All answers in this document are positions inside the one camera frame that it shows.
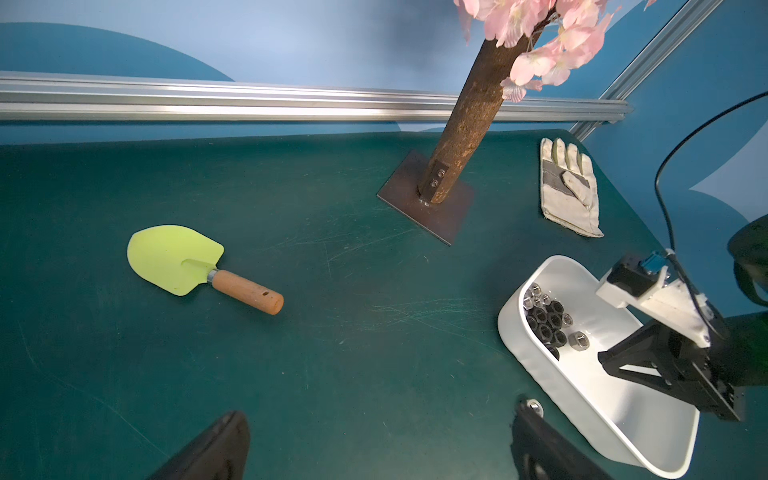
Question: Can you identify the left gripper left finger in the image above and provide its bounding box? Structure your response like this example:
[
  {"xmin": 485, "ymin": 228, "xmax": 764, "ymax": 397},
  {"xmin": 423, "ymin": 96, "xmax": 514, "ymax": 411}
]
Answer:
[{"xmin": 149, "ymin": 411, "xmax": 251, "ymax": 480}]

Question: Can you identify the green toy shovel wooden handle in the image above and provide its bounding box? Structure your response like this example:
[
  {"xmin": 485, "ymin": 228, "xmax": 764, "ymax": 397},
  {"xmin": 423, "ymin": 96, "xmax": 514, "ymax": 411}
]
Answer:
[{"xmin": 127, "ymin": 225, "xmax": 285, "ymax": 315}]

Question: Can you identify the aluminium frame back bar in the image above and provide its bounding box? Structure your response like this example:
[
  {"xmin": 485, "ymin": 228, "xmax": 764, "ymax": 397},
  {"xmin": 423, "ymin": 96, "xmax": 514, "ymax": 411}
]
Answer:
[{"xmin": 0, "ymin": 70, "xmax": 632, "ymax": 125}]

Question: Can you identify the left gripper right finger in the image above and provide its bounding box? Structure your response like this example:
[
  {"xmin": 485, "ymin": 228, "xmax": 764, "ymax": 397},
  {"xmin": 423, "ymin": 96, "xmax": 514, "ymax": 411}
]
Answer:
[{"xmin": 511, "ymin": 400, "xmax": 611, "ymax": 480}]

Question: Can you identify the steel nut pile right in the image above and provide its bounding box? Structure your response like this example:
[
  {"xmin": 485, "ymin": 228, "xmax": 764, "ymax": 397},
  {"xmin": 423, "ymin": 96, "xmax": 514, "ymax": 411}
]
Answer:
[{"xmin": 525, "ymin": 399, "xmax": 544, "ymax": 418}]

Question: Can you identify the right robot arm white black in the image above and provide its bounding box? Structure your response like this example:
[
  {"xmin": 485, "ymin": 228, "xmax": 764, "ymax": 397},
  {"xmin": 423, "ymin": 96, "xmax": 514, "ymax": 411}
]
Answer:
[{"xmin": 597, "ymin": 217, "xmax": 767, "ymax": 422}]

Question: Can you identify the white storage box tray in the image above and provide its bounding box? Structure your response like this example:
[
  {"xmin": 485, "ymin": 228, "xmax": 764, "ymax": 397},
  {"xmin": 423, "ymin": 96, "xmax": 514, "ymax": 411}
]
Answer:
[{"xmin": 497, "ymin": 255, "xmax": 700, "ymax": 479}]

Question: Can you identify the aluminium frame right post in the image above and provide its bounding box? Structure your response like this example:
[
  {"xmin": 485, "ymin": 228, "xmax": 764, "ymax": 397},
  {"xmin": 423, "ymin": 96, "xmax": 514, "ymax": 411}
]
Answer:
[{"xmin": 570, "ymin": 0, "xmax": 723, "ymax": 141}]

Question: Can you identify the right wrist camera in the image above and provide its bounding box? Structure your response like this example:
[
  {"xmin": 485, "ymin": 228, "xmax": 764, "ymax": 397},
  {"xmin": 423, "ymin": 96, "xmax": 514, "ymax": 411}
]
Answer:
[{"xmin": 596, "ymin": 254, "xmax": 715, "ymax": 348}]

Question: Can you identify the pink cherry blossom tree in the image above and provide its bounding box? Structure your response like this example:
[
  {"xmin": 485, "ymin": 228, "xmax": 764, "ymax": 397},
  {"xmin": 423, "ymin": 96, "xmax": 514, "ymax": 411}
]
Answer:
[{"xmin": 377, "ymin": 1, "xmax": 613, "ymax": 244}]

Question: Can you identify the grey work glove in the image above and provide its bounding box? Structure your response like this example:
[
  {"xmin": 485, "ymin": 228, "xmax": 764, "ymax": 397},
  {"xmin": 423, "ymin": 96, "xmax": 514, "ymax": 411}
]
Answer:
[{"xmin": 539, "ymin": 138, "xmax": 604, "ymax": 238}]

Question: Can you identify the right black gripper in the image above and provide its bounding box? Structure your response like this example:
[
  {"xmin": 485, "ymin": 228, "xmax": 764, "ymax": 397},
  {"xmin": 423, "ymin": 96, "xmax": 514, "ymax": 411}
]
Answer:
[{"xmin": 597, "ymin": 321, "xmax": 746, "ymax": 422}]

